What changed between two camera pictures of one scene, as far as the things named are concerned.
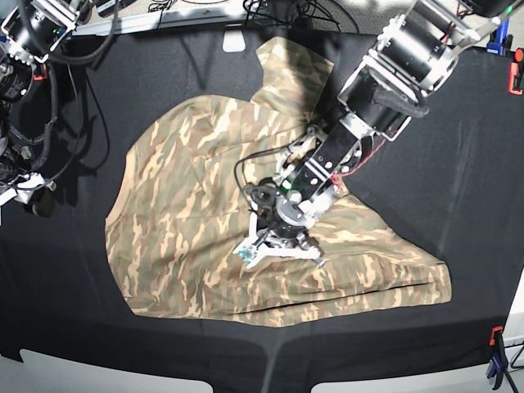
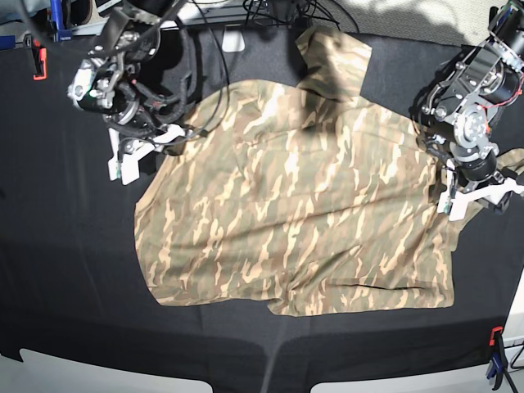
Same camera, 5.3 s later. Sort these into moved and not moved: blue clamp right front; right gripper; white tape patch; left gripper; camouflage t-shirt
Moved: left gripper; camouflage t-shirt; right gripper
Not moved: white tape patch; blue clamp right front
